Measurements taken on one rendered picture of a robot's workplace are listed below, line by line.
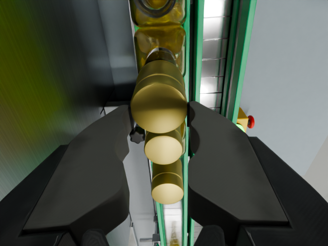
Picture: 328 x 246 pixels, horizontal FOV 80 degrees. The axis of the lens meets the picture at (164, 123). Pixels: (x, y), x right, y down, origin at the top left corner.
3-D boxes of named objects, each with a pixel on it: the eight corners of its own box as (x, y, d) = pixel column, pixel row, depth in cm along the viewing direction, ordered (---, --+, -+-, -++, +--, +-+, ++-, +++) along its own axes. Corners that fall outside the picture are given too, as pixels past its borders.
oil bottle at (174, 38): (146, 16, 36) (128, 33, 18) (176, 14, 36) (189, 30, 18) (149, 48, 39) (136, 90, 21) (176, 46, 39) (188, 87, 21)
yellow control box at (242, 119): (217, 107, 61) (223, 119, 55) (241, 105, 61) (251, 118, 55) (215, 126, 65) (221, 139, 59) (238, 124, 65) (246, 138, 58)
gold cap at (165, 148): (144, 110, 20) (140, 135, 16) (179, 108, 20) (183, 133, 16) (148, 138, 22) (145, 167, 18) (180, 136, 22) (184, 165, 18)
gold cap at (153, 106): (133, 61, 14) (123, 83, 11) (183, 58, 14) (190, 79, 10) (139, 105, 16) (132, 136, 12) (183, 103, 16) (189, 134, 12)
